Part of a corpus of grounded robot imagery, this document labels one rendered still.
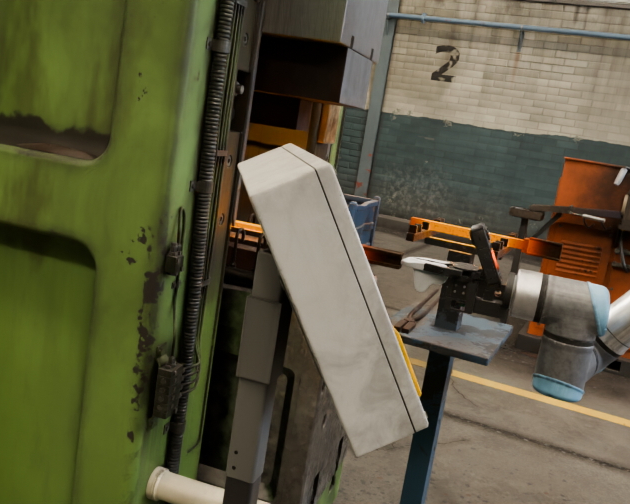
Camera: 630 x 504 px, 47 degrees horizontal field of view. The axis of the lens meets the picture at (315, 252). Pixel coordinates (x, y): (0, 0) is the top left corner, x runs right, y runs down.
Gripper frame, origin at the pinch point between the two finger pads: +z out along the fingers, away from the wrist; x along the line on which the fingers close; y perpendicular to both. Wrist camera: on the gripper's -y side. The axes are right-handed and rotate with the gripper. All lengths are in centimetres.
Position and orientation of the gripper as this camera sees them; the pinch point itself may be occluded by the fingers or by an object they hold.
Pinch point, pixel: (408, 259)
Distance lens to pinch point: 138.6
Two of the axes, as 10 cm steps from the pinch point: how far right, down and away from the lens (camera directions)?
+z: -9.4, -2.0, 2.6
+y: -1.5, 9.7, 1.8
